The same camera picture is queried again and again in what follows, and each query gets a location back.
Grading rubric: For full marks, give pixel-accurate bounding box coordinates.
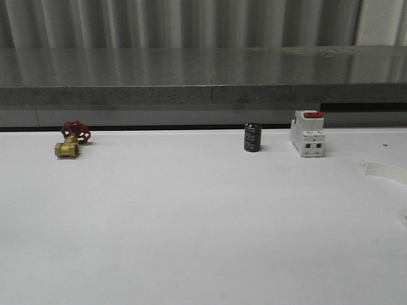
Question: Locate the white half pipe clamp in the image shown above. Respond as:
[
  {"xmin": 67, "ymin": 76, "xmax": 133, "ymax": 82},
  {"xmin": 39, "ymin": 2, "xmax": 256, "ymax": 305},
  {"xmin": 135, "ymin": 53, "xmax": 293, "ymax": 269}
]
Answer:
[{"xmin": 362, "ymin": 159, "xmax": 406, "ymax": 229}]

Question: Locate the black cylindrical capacitor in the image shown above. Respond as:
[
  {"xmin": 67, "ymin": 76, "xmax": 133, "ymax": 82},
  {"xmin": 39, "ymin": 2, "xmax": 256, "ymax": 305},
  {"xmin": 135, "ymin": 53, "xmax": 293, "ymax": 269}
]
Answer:
[{"xmin": 244, "ymin": 123, "xmax": 262, "ymax": 153}]

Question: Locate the brass valve red handwheel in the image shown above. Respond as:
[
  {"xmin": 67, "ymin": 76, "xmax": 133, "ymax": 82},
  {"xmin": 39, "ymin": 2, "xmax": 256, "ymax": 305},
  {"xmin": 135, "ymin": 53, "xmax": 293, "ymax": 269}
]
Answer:
[{"xmin": 54, "ymin": 121, "xmax": 91, "ymax": 158}]

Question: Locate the grey stone counter ledge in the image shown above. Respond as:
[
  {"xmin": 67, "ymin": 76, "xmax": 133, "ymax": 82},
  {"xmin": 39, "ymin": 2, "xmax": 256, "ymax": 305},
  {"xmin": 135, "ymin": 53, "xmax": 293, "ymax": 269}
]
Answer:
[{"xmin": 1, "ymin": 46, "xmax": 406, "ymax": 130}]

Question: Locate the white circuit breaker red switch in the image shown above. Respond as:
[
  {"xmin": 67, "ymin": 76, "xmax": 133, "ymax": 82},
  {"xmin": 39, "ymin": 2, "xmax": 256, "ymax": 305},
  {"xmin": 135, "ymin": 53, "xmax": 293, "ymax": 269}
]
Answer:
[{"xmin": 290, "ymin": 110, "xmax": 326, "ymax": 158}]

